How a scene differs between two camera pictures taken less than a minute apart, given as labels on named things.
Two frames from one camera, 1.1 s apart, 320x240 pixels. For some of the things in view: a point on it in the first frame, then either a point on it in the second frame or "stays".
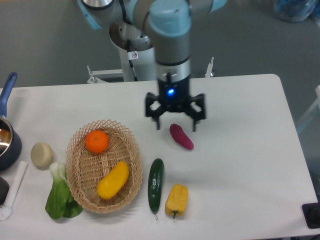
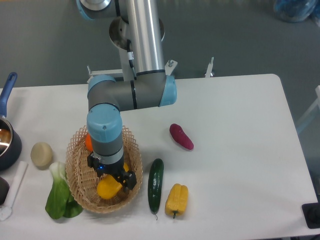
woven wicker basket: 85,170 stays
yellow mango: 110,184 stays
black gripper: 174,96 -> 117,170
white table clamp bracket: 208,73 stays
